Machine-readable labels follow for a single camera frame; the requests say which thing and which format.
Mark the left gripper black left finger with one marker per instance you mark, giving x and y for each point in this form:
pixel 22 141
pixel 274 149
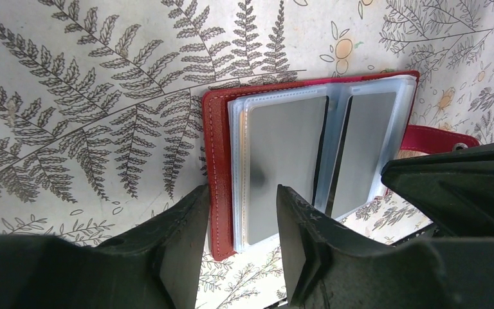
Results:
pixel 153 265

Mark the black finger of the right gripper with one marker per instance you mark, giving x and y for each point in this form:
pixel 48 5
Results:
pixel 455 190

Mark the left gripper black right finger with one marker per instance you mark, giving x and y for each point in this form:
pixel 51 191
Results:
pixel 327 265

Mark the black credit card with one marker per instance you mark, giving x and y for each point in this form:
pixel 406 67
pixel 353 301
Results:
pixel 368 118
pixel 284 146

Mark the red leather card holder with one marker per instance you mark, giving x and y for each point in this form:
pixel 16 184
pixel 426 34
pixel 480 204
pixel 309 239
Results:
pixel 216 130

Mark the floral patterned table mat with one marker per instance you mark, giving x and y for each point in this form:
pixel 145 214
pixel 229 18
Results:
pixel 101 125

